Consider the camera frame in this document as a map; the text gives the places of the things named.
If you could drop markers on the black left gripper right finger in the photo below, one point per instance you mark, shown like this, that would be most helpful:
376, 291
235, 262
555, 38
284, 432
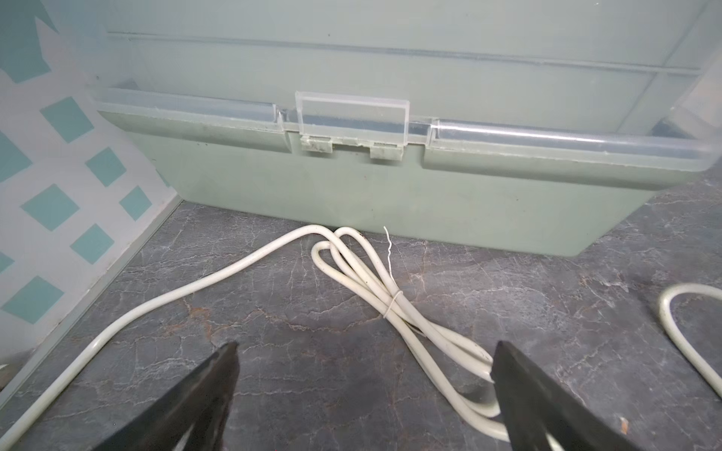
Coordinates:
537, 412

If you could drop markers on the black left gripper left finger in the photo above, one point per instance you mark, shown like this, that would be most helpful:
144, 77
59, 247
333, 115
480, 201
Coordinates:
195, 410

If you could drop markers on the green plastic storage box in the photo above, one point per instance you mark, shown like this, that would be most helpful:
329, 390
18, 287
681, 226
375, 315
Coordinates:
529, 126

